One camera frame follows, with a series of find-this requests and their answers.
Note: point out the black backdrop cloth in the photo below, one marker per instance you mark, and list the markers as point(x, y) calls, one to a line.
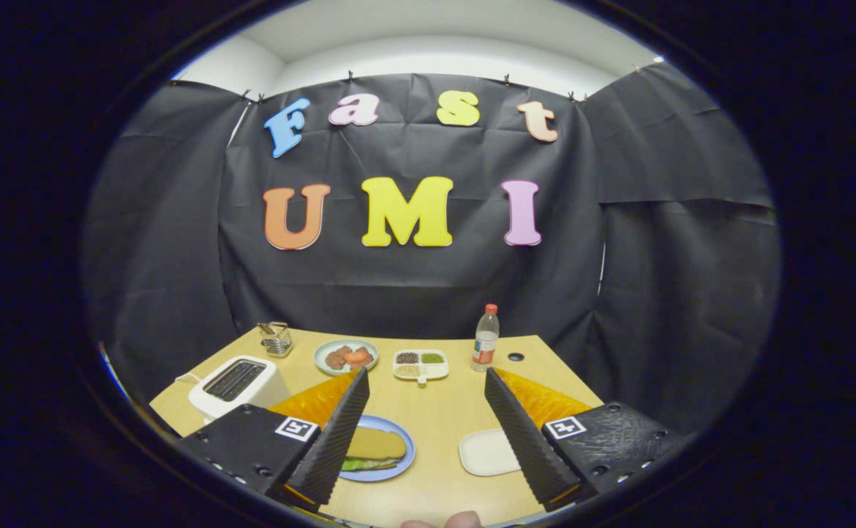
point(398, 286)

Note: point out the white divided seasoning dish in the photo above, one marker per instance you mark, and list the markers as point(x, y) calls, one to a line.
point(420, 367)

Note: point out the white toaster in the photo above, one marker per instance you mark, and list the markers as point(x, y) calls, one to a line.
point(270, 386)

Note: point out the pale green round plate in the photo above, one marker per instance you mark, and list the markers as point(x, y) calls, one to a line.
point(321, 363)

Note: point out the clear plastic water bottle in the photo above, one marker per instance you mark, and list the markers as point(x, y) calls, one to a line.
point(485, 341)

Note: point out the brown wooden sticks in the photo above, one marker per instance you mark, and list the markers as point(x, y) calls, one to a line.
point(266, 328)

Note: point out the green lettuce leaf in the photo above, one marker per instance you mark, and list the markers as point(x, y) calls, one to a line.
point(365, 465)

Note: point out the red tomato slice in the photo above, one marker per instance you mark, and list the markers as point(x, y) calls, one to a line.
point(358, 356)

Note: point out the brown meat patty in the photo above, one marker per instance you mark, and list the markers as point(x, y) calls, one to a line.
point(336, 359)
point(365, 364)

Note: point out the blue round plate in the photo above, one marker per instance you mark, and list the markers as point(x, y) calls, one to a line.
point(397, 471)

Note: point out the brown bread slice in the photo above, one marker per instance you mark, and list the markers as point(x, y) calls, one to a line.
point(376, 444)

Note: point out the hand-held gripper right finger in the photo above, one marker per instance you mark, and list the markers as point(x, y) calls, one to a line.
point(527, 440)

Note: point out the white square plate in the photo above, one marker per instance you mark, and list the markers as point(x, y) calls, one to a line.
point(486, 453)

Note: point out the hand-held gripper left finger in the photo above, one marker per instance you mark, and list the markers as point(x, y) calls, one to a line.
point(336, 440)

